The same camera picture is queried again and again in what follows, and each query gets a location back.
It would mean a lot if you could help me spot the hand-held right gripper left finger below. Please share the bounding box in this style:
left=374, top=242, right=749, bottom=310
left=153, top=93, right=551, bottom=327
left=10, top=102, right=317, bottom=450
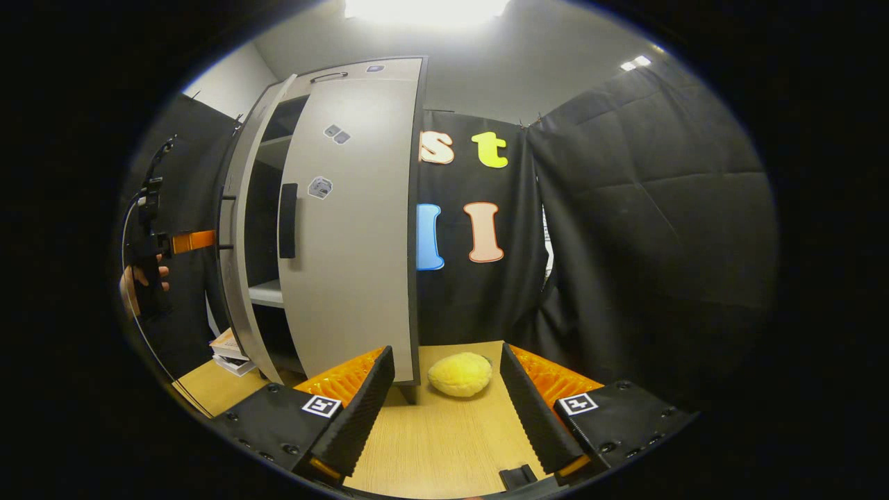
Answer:
left=210, top=345, right=396, bottom=486

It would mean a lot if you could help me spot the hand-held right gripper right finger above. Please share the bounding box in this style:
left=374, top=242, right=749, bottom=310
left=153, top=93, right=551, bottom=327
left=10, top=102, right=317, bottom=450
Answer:
left=499, top=341, right=696, bottom=488

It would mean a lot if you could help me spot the grey cabinet door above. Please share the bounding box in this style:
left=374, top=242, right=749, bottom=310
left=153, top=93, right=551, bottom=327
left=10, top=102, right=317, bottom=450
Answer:
left=277, top=76, right=422, bottom=387
left=217, top=73, right=300, bottom=385

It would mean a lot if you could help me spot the grey cabinet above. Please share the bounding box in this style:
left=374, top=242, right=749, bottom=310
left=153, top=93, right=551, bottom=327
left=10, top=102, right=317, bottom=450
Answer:
left=217, top=56, right=427, bottom=405

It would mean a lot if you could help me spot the grey cabinet drawer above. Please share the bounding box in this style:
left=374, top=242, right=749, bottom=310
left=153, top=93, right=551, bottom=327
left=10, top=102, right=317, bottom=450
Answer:
left=288, top=58, right=424, bottom=86

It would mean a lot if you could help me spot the black backdrop cloth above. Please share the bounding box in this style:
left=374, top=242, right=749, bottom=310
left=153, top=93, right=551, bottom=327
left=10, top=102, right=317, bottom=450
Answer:
left=134, top=92, right=242, bottom=380
left=415, top=109, right=551, bottom=349

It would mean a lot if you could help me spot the yellow plush fruit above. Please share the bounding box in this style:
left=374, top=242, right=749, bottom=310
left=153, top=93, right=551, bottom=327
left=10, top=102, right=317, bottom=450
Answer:
left=426, top=351, right=495, bottom=399

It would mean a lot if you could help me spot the white book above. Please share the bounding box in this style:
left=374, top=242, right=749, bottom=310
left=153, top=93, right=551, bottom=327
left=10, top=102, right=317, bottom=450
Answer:
left=213, top=353, right=258, bottom=378

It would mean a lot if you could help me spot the dark quilted cloth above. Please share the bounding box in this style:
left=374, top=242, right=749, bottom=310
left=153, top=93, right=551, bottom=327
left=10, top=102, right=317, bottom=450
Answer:
left=523, top=58, right=780, bottom=412

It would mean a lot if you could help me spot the large ceiling light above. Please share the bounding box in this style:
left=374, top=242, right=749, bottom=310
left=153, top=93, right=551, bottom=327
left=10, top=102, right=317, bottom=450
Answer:
left=343, top=0, right=512, bottom=30

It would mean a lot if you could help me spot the thin black cable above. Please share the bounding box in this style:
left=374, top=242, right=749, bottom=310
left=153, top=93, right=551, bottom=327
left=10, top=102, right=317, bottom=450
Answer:
left=120, top=193, right=213, bottom=418

